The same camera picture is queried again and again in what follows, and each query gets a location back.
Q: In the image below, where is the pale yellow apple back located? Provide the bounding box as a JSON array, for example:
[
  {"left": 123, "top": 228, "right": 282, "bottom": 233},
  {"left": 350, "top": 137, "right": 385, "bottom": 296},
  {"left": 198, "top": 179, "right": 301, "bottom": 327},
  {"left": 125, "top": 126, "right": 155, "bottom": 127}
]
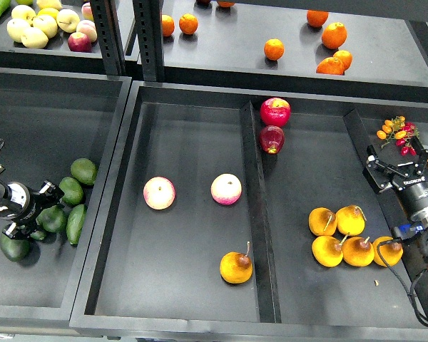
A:
[{"left": 11, "top": 4, "right": 36, "bottom": 26}]

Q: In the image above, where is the pink peach on shelf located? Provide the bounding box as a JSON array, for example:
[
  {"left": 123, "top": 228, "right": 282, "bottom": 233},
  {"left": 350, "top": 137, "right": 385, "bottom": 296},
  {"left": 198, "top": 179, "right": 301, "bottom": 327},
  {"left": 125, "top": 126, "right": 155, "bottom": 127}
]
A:
[{"left": 76, "top": 19, "right": 98, "bottom": 43}]

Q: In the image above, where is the yellow pear upper left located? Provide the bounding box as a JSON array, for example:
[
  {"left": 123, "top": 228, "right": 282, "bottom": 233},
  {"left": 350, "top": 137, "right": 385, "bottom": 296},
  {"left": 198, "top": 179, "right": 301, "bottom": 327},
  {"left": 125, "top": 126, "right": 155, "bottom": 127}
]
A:
[{"left": 308, "top": 207, "right": 337, "bottom": 237}]

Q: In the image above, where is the pale yellow apple front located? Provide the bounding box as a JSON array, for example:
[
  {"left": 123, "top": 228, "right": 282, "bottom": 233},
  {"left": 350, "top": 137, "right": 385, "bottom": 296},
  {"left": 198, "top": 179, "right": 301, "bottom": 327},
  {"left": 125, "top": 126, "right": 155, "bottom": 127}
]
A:
[{"left": 21, "top": 27, "right": 49, "bottom": 48}]

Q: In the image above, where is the red apple on shelf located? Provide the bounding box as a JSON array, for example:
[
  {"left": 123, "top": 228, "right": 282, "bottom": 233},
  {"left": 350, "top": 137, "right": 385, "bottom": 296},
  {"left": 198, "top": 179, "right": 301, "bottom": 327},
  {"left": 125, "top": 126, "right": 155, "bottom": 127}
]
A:
[{"left": 68, "top": 32, "right": 92, "bottom": 53}]

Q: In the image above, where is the black shelf post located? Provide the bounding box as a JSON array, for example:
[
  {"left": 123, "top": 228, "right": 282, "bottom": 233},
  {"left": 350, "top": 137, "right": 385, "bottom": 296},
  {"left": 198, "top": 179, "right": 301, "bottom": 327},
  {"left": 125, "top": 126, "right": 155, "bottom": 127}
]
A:
[
  {"left": 90, "top": 0, "right": 126, "bottom": 76},
  {"left": 132, "top": 0, "right": 165, "bottom": 83}
]

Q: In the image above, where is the dark red apple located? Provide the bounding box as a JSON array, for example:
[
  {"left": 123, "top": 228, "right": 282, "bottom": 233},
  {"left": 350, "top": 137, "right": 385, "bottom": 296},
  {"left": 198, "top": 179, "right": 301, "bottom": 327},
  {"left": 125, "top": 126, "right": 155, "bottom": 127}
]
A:
[{"left": 259, "top": 125, "right": 285, "bottom": 155}]

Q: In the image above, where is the pink yellow apple right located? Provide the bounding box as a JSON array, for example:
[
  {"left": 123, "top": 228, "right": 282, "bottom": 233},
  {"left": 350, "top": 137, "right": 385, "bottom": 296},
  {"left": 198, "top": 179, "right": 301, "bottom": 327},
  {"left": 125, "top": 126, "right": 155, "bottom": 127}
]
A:
[{"left": 210, "top": 173, "right": 242, "bottom": 205}]

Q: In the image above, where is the pale yellow apple right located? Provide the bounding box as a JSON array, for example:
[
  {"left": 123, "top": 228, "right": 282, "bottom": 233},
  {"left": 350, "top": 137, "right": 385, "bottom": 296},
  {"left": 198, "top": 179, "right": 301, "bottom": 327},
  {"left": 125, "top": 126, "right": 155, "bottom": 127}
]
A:
[{"left": 56, "top": 9, "right": 81, "bottom": 33}]

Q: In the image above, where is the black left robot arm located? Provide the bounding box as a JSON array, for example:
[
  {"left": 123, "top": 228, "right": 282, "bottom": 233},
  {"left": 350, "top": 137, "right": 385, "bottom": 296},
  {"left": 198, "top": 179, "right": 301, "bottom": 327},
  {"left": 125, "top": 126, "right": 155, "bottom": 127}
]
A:
[{"left": 0, "top": 138, "right": 64, "bottom": 239}]

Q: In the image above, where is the black shelf post right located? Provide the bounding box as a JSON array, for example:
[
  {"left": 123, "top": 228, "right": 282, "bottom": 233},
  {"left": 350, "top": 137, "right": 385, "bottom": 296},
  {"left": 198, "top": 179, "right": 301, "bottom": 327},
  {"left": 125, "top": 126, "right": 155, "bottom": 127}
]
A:
[{"left": 132, "top": 0, "right": 165, "bottom": 83}]

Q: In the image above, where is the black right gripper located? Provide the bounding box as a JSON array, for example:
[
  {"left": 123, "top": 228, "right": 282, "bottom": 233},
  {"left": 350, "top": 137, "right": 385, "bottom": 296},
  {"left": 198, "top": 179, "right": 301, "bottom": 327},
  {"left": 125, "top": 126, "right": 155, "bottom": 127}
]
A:
[{"left": 362, "top": 137, "right": 428, "bottom": 223}]

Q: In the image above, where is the pale yellow apple left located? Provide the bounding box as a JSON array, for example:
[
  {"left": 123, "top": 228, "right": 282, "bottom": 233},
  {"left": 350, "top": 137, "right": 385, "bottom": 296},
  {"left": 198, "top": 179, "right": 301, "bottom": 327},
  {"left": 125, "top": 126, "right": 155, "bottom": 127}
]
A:
[{"left": 6, "top": 19, "right": 31, "bottom": 43}]

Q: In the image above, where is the pink yellow apple left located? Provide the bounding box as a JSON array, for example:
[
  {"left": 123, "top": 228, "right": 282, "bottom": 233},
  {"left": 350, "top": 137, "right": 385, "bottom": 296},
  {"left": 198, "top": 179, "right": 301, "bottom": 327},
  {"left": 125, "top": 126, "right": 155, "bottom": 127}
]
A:
[{"left": 143, "top": 177, "right": 175, "bottom": 210}]

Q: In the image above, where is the pink yellow apple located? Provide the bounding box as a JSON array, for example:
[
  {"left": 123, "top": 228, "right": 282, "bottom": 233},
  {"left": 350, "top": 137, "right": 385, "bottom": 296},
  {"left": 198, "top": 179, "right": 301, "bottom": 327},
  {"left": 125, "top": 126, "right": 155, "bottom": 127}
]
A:
[
  {"left": 210, "top": 173, "right": 242, "bottom": 205},
  {"left": 143, "top": 177, "right": 175, "bottom": 210}
]

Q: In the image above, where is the yellow pear lower middle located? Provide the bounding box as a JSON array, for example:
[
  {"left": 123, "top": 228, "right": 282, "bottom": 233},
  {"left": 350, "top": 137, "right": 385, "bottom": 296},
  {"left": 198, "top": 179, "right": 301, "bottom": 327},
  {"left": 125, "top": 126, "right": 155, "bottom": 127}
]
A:
[{"left": 342, "top": 237, "right": 375, "bottom": 267}]

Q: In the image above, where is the green avocado middle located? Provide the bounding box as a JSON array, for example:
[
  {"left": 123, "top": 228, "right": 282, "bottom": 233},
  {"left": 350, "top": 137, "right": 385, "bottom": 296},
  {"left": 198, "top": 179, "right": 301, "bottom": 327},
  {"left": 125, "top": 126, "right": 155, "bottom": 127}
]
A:
[{"left": 59, "top": 177, "right": 84, "bottom": 206}]

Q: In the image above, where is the black left tray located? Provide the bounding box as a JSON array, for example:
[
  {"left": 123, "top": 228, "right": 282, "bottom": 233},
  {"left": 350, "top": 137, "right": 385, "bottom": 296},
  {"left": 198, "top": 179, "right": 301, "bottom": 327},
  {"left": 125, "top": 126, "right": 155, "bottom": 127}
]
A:
[{"left": 0, "top": 68, "right": 131, "bottom": 333}]

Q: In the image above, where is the black shelf post left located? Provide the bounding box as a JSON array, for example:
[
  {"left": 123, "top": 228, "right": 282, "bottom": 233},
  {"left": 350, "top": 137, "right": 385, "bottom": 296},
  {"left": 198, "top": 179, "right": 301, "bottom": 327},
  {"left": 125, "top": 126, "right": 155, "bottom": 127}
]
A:
[{"left": 90, "top": 0, "right": 126, "bottom": 76}]

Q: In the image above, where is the yellow pear lower right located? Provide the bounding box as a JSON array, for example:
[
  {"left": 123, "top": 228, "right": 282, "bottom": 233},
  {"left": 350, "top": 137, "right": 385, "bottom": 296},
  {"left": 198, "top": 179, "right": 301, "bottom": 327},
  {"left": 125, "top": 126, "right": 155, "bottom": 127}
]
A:
[{"left": 372, "top": 236, "right": 403, "bottom": 267}]

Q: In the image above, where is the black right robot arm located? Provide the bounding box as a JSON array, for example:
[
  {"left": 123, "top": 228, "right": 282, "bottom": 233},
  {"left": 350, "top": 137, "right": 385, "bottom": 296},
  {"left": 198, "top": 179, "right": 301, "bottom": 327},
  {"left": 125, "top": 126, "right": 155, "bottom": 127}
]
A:
[{"left": 363, "top": 137, "right": 428, "bottom": 327}]

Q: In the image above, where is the bright red apple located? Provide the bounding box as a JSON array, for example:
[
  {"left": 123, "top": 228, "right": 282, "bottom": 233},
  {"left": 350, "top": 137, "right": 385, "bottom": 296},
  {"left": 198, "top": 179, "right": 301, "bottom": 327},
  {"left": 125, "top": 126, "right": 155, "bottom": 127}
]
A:
[{"left": 260, "top": 98, "right": 291, "bottom": 128}]

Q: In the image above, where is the dark avocado far left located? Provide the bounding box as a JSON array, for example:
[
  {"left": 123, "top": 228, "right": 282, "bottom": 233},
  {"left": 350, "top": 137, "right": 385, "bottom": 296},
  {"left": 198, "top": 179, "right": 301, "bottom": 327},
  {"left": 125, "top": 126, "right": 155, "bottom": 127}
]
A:
[{"left": 0, "top": 234, "right": 30, "bottom": 262}]

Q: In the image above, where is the orange on shelf centre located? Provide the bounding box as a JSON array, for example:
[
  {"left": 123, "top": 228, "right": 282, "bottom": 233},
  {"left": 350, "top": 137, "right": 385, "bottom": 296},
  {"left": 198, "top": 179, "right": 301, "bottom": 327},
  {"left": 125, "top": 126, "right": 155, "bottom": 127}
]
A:
[{"left": 263, "top": 38, "right": 285, "bottom": 61}]

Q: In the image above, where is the orange shelf top right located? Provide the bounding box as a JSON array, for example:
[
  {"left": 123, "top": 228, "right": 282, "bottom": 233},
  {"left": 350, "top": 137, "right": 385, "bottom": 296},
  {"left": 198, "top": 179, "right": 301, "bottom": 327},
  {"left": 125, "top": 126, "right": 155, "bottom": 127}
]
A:
[{"left": 306, "top": 10, "right": 329, "bottom": 28}]

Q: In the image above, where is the dark green avocado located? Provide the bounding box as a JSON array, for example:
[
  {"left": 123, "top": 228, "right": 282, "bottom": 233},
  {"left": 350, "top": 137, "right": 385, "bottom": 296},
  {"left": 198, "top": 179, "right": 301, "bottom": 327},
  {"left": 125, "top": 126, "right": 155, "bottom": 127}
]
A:
[{"left": 30, "top": 205, "right": 68, "bottom": 241}]

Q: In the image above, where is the large orange shelf right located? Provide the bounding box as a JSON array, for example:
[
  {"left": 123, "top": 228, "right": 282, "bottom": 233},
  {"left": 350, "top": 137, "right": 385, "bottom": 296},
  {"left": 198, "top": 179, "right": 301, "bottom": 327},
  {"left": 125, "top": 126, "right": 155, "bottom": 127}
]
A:
[{"left": 321, "top": 22, "right": 347, "bottom": 50}]

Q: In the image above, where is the pale yellow apple middle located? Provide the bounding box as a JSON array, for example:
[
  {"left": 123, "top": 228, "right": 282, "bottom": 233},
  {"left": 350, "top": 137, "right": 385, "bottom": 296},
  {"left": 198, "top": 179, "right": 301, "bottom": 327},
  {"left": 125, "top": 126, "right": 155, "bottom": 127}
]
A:
[{"left": 32, "top": 14, "right": 58, "bottom": 38}]

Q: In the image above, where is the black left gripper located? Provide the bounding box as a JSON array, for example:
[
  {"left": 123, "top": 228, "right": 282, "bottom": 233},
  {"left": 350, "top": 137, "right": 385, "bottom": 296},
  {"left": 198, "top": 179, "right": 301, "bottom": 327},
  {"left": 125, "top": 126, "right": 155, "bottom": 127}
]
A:
[{"left": 2, "top": 180, "right": 64, "bottom": 239}]

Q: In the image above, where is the black tray divider right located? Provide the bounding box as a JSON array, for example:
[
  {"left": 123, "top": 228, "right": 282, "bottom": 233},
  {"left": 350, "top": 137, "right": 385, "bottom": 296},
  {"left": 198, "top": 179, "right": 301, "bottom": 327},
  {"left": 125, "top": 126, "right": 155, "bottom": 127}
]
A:
[{"left": 343, "top": 108, "right": 428, "bottom": 286}]

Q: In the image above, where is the green avocado top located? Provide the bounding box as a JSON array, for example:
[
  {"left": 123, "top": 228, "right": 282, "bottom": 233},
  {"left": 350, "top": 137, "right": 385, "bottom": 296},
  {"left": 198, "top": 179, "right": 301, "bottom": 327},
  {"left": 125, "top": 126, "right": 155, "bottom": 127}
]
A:
[{"left": 70, "top": 158, "right": 98, "bottom": 186}]

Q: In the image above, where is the orange shelf behind front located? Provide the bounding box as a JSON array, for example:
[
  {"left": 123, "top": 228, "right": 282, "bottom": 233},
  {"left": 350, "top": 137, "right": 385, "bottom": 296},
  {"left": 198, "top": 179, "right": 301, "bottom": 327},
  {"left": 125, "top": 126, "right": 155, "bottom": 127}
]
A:
[{"left": 333, "top": 50, "right": 353, "bottom": 71}]

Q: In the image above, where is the yellow pear lower left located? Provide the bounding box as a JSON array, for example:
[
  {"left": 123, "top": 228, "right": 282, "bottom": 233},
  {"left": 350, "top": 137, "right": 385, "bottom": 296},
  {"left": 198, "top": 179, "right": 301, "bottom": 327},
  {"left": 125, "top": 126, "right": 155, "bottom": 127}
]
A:
[{"left": 311, "top": 235, "right": 349, "bottom": 268}]

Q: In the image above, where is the yellow pear upper right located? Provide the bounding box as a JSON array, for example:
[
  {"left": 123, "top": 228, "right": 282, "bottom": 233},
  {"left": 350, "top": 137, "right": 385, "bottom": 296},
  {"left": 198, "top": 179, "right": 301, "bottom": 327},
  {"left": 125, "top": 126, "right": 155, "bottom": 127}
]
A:
[{"left": 336, "top": 204, "right": 366, "bottom": 236}]

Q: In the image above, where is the cherry tomato bunch top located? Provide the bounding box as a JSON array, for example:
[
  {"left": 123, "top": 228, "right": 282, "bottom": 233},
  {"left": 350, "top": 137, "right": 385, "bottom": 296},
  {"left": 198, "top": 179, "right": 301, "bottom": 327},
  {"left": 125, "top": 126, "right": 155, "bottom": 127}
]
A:
[{"left": 376, "top": 116, "right": 419, "bottom": 156}]

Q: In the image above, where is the yellow brown pear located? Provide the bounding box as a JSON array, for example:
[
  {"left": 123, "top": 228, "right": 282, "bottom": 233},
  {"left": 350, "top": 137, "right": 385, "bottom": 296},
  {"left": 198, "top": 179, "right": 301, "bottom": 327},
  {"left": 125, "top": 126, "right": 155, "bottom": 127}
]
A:
[{"left": 219, "top": 241, "right": 253, "bottom": 284}]

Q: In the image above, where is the orange shelf front right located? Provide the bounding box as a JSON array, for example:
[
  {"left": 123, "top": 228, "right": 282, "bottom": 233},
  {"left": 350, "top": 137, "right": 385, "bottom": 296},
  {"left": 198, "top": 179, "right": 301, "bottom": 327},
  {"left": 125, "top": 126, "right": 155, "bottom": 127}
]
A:
[{"left": 316, "top": 57, "right": 345, "bottom": 75}]

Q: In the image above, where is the pale yellow apple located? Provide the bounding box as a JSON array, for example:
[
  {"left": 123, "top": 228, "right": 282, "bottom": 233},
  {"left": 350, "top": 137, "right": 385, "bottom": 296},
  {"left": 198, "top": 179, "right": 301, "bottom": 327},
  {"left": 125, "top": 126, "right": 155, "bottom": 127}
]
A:
[
  {"left": 21, "top": 27, "right": 49, "bottom": 48},
  {"left": 32, "top": 14, "right": 58, "bottom": 38},
  {"left": 6, "top": 19, "right": 31, "bottom": 43},
  {"left": 11, "top": 4, "right": 36, "bottom": 26},
  {"left": 56, "top": 9, "right": 81, "bottom": 33}
]

